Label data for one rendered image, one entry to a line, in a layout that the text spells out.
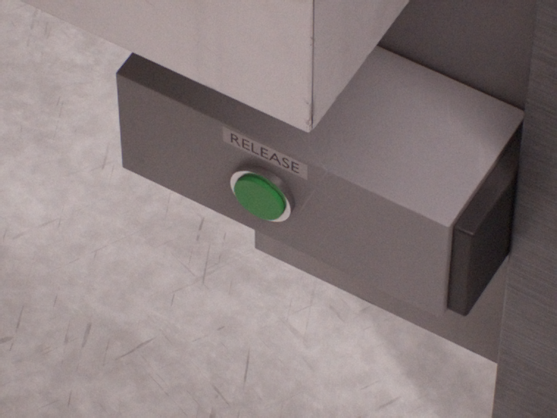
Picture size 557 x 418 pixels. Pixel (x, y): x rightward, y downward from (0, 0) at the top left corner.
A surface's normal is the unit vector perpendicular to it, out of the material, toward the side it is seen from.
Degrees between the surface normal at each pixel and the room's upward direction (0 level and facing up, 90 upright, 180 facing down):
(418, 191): 0
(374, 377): 0
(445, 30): 90
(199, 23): 90
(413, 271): 90
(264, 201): 90
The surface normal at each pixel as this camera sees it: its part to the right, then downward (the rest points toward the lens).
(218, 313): 0.00, -0.60
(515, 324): -0.51, 0.69
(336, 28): 0.86, 0.40
